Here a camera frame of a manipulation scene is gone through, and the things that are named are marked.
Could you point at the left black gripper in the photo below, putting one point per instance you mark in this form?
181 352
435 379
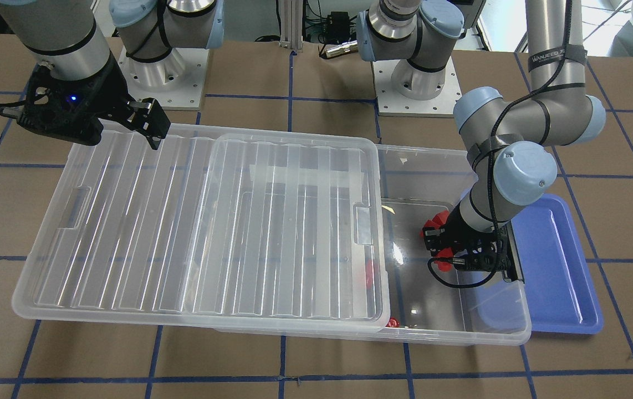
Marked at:
452 233

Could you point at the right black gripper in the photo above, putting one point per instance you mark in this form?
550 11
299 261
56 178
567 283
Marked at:
107 93

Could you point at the red block from tray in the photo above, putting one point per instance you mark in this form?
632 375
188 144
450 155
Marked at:
444 264

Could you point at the clear plastic box lid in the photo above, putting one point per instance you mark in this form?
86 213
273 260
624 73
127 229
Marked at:
117 242

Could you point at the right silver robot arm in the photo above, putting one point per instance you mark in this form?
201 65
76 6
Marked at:
65 35

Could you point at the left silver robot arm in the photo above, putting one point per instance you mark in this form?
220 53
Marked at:
506 141

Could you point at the red block in box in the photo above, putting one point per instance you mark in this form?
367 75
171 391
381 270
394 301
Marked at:
442 217
369 275
393 323
434 223

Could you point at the clear plastic storage box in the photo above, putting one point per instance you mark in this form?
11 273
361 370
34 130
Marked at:
438 288

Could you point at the blue plastic tray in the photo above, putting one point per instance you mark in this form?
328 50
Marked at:
557 294

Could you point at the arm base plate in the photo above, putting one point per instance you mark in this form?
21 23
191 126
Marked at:
403 91
176 82

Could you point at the black box latch handle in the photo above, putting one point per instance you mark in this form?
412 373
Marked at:
514 271

